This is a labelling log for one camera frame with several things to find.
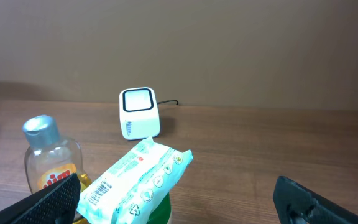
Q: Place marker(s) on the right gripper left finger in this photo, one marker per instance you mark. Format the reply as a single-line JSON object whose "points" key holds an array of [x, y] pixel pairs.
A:
{"points": [[55, 204]]}

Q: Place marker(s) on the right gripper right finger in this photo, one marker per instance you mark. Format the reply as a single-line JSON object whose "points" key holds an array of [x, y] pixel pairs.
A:
{"points": [[295, 203]]}

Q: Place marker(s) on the yellow liquid soap bottle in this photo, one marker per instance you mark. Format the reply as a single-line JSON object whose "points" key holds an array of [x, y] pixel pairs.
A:
{"points": [[51, 156]]}

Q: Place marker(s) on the teal wet wipes pack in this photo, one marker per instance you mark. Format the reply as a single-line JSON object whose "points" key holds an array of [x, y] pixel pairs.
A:
{"points": [[131, 189]]}

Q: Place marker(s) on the green round can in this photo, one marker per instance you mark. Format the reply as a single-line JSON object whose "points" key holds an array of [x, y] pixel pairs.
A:
{"points": [[162, 214]]}

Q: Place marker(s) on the white barcode scanner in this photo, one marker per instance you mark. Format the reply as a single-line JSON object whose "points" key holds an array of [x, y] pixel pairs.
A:
{"points": [[138, 113]]}

